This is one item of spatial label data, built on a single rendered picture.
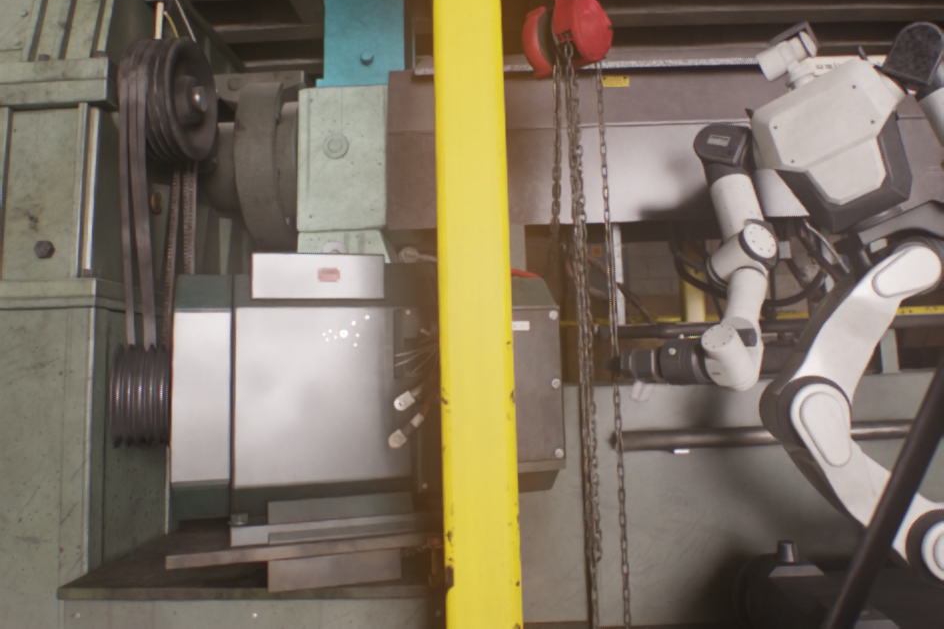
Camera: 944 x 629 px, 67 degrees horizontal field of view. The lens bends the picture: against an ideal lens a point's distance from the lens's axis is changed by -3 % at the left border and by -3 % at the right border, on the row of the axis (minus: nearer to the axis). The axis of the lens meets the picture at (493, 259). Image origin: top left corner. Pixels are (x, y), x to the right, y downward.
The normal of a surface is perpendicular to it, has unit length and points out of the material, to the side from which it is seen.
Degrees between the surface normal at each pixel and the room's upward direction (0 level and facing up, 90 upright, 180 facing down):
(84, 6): 80
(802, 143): 100
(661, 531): 90
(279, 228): 148
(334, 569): 90
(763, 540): 90
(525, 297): 45
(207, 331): 90
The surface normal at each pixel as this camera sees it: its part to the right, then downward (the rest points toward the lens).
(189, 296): 0.21, -0.80
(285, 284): 0.32, -0.15
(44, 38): -0.02, -0.31
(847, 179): -0.48, 0.06
